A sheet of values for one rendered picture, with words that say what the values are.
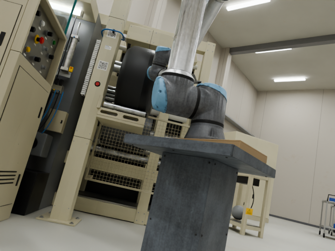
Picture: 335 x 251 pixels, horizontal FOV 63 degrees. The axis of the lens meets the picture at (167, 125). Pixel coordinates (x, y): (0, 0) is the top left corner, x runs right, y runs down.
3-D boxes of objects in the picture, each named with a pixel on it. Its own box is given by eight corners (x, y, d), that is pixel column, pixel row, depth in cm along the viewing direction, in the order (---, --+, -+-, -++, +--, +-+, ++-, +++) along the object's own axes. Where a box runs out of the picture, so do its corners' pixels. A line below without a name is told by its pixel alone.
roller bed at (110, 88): (91, 111, 249) (99, 81, 255) (93, 115, 264) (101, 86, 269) (112, 117, 251) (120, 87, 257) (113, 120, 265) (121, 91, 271)
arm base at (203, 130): (232, 150, 124) (234, 129, 126) (215, 141, 108) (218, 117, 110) (195, 148, 134) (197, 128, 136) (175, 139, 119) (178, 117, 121)
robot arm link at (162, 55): (172, 50, 175) (167, 68, 177) (155, 44, 172) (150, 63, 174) (176, 49, 166) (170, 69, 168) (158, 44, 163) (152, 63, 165)
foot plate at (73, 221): (35, 218, 186) (36, 215, 186) (47, 213, 212) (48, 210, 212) (74, 226, 188) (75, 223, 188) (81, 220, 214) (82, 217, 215)
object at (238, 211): (242, 234, 343) (251, 172, 359) (215, 223, 398) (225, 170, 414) (262, 238, 356) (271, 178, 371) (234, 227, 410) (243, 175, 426)
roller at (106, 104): (100, 105, 204) (102, 100, 205) (101, 107, 208) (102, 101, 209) (146, 116, 207) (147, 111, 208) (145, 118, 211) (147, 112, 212)
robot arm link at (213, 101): (230, 124, 118) (235, 87, 122) (194, 116, 114) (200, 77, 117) (214, 129, 133) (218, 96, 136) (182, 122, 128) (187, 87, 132)
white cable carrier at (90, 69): (80, 93, 213) (96, 39, 222) (81, 95, 217) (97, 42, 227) (85, 95, 213) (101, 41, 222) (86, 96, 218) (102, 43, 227)
